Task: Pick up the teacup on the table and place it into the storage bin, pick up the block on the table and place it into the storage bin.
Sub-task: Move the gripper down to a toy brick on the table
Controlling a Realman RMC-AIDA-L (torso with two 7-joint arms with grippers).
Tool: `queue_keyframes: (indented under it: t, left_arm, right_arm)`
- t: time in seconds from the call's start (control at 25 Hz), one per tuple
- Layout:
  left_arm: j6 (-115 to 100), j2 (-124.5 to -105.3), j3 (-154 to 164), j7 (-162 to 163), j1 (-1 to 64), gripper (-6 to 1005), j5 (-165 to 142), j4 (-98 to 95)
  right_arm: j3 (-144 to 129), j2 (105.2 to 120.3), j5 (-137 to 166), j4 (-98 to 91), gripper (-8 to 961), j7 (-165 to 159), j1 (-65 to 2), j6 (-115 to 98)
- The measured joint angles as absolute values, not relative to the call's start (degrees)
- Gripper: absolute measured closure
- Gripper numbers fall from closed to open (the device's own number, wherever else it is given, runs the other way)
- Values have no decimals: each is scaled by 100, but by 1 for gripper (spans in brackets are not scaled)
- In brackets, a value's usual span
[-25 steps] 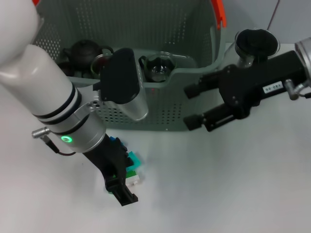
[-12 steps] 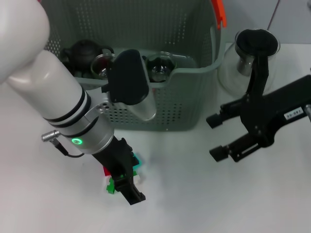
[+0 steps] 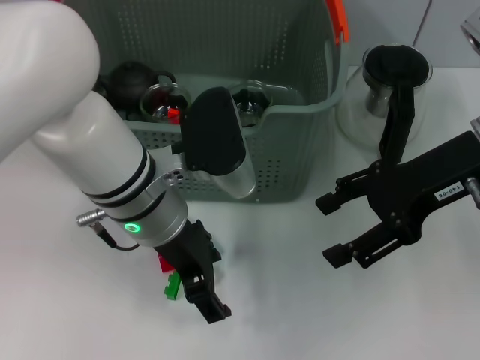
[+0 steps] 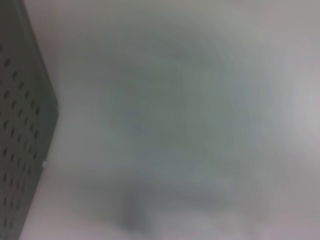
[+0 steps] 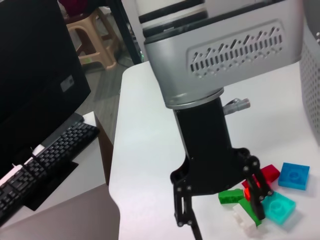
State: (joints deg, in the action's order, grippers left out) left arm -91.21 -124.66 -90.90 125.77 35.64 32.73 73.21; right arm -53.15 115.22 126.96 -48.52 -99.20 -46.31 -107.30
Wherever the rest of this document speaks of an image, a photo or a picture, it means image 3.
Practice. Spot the small red toy brick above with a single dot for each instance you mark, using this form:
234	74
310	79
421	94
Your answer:
173	114

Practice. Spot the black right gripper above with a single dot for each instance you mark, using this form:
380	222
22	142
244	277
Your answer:
412	191

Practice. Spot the green toy brick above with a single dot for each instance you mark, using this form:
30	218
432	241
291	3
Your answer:
172	287

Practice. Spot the glass teacup black base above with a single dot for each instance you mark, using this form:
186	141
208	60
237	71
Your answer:
157	112
255	108

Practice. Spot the dark clay teapot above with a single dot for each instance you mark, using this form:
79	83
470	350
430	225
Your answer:
127	80

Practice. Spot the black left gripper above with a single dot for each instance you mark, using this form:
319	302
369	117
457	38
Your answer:
191	251

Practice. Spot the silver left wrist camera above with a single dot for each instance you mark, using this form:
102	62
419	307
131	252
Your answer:
213	138

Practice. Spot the grey perforated storage bin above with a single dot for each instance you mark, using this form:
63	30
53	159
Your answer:
292	150

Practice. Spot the dark red toy brick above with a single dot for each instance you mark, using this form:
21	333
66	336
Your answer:
164	264

